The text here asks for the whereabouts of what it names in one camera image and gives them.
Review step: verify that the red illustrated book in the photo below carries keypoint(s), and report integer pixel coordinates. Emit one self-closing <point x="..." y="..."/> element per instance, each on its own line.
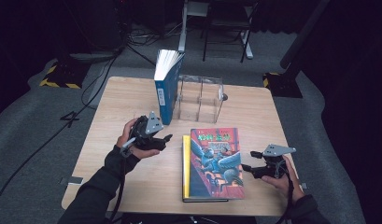
<point x="216" y="161"/>

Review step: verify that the grey tape strip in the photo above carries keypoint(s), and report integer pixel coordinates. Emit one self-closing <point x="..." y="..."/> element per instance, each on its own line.
<point x="73" y="180"/>
<point x="304" y="186"/>

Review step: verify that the person's right hand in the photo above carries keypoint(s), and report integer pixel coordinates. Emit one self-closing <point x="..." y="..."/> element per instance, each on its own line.
<point x="294" y="183"/>

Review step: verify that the black folding chair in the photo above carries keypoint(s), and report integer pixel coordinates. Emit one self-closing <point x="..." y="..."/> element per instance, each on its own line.
<point x="205" y="46"/>

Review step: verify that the blue book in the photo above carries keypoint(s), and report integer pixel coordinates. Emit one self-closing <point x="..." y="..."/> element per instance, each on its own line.
<point x="166" y="93"/>

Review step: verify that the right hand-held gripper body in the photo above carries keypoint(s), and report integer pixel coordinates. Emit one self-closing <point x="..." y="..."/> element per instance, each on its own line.
<point x="275" y="166"/>

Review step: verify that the black slanted pole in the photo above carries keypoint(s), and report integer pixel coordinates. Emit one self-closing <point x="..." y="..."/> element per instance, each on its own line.
<point x="304" y="34"/>

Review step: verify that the black yellow striped stand base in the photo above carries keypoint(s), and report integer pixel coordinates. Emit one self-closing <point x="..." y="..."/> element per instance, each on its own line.
<point x="282" y="85"/>
<point x="65" y="76"/>

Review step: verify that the yellow book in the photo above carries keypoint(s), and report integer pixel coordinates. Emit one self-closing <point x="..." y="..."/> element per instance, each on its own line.
<point x="186" y="168"/>

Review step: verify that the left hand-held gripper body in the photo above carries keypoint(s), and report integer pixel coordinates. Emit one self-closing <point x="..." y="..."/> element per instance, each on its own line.
<point x="145" y="133"/>

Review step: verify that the black equipment case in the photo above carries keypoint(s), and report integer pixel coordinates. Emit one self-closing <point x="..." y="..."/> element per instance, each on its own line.
<point x="98" y="25"/>

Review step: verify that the white desk leg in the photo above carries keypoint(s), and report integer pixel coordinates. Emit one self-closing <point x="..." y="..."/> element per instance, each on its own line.
<point x="248" y="53"/>
<point x="182" y="34"/>

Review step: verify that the grey flat stand base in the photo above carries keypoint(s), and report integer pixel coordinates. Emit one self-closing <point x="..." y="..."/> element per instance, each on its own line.
<point x="92" y="56"/>

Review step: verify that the clear acrylic book rack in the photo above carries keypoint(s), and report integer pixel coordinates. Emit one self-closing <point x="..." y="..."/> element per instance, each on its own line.
<point x="207" y="99"/>

